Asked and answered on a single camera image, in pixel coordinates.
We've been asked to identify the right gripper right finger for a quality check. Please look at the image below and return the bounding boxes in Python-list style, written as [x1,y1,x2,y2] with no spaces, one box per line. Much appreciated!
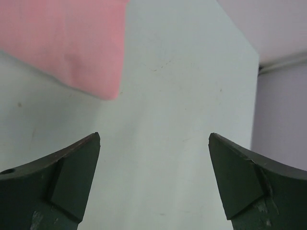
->
[209,133,307,230]

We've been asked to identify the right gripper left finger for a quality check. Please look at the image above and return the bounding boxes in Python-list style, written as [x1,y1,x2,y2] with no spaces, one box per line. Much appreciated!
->
[0,132,100,230]

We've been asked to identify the right aluminium corner post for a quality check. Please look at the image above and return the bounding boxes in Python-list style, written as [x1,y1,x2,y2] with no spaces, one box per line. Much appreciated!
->
[258,51,307,75]

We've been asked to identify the pink t-shirt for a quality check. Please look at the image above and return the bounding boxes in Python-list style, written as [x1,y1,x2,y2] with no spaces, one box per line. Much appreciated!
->
[0,0,127,100]

